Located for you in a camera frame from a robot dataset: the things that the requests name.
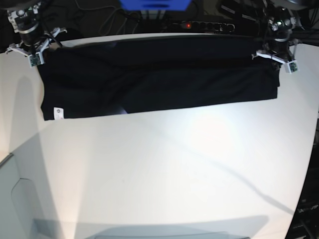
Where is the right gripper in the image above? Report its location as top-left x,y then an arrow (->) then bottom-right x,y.
5,24 -> 67,60

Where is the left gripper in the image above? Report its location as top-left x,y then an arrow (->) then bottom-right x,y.
252,37 -> 298,65

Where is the black equipment case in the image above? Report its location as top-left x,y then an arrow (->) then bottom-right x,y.
290,164 -> 319,239

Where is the black power strip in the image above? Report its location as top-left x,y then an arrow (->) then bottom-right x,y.
173,21 -> 235,33

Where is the blue plastic box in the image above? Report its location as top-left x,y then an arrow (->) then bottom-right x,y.
120,0 -> 191,11

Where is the black T-shirt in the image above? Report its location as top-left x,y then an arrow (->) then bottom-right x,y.
38,36 -> 280,120

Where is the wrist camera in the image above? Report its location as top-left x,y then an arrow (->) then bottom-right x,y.
27,52 -> 45,67
285,60 -> 299,74

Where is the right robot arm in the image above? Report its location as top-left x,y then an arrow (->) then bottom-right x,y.
0,0 -> 67,67

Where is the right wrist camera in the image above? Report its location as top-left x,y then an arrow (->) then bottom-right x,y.
27,52 -> 45,67

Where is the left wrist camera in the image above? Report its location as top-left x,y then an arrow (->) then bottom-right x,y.
285,60 -> 299,74

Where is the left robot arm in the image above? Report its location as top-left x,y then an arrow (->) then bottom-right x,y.
252,0 -> 316,72

